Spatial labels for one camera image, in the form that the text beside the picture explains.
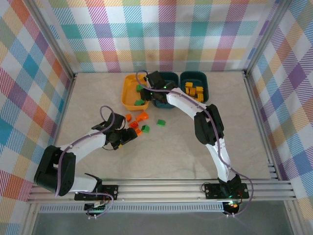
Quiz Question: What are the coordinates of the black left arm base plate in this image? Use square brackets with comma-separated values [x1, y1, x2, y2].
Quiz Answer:
[74, 185, 119, 201]

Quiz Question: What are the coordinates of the aluminium frame leg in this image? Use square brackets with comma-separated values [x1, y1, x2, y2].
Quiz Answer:
[285, 200, 303, 235]
[23, 210, 41, 235]

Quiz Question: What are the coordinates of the aluminium mounting rail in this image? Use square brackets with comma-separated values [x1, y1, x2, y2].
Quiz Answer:
[26, 178, 298, 203]

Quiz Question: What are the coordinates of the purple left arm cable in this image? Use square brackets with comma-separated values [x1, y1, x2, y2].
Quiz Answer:
[55, 105, 116, 197]

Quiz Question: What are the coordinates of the aluminium frame post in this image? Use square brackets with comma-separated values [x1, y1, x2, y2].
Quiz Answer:
[243, 0, 293, 76]
[29, 0, 77, 81]

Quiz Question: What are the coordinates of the orange right controller board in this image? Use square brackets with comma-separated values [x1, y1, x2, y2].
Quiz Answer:
[224, 201, 242, 212]

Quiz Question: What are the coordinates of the yellow plastic container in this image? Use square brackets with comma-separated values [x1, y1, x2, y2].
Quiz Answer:
[121, 74, 151, 111]

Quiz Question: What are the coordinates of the green left controller board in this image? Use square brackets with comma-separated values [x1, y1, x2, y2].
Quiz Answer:
[84, 200, 110, 215]

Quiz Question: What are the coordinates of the aluminium side rail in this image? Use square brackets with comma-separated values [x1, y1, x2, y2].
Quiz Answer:
[43, 73, 78, 183]
[242, 70, 282, 182]

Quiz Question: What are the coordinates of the teal plastic container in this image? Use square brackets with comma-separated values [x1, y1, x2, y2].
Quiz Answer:
[179, 70, 210, 105]
[151, 71, 181, 110]

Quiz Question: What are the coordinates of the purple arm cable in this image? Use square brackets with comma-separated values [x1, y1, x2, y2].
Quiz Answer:
[135, 70, 256, 218]
[55, 105, 116, 197]

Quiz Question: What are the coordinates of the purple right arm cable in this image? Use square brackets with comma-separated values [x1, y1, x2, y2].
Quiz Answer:
[135, 70, 256, 218]

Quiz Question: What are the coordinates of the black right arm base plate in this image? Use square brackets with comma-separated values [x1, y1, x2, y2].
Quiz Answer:
[204, 183, 249, 199]

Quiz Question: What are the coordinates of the plaid cloth panel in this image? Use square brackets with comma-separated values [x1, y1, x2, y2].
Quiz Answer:
[0, 0, 74, 235]
[36, 0, 282, 73]
[246, 0, 313, 235]

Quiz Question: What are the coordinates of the grey slotted cable duct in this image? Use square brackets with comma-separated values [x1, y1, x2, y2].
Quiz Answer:
[39, 204, 225, 214]

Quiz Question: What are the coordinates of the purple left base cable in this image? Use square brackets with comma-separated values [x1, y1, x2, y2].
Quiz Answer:
[80, 192, 115, 219]

